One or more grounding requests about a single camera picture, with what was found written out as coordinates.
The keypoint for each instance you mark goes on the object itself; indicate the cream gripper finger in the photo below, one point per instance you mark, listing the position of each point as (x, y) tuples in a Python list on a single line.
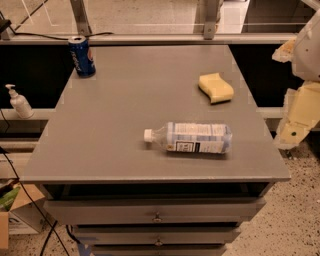
[(301, 113), (285, 52)]

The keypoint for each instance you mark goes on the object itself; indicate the yellow sponge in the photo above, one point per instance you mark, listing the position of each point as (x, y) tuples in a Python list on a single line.
[(217, 89)]

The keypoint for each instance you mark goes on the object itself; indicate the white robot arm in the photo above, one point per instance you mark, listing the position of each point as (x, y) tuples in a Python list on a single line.
[(306, 54)]

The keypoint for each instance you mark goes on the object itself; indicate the blue pepsi can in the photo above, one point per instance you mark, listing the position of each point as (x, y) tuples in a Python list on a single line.
[(81, 56)]

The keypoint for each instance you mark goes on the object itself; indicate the grey metal railing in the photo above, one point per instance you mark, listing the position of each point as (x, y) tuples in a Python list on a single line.
[(139, 22)]

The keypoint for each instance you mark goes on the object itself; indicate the clear plastic water bottle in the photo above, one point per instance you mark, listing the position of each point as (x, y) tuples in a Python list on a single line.
[(191, 137)]

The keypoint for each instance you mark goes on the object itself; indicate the grey top drawer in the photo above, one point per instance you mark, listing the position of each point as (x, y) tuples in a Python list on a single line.
[(154, 211)]

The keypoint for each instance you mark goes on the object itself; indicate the grey drawer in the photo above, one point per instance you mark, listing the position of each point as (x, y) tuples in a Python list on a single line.
[(154, 211), (165, 250), (156, 235)]

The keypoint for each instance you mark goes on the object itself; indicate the grey bottom drawer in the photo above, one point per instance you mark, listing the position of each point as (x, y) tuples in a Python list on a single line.
[(165, 250)]

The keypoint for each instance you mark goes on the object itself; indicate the grey middle drawer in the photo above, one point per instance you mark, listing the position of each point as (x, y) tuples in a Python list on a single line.
[(156, 235)]

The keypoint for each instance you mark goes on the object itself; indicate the white pump dispenser bottle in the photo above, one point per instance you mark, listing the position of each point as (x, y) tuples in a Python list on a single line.
[(19, 103)]

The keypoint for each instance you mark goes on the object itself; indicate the cardboard box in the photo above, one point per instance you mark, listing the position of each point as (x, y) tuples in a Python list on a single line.
[(23, 217)]

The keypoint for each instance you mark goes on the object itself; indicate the green packet in box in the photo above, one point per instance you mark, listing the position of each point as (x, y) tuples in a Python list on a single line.
[(7, 200)]

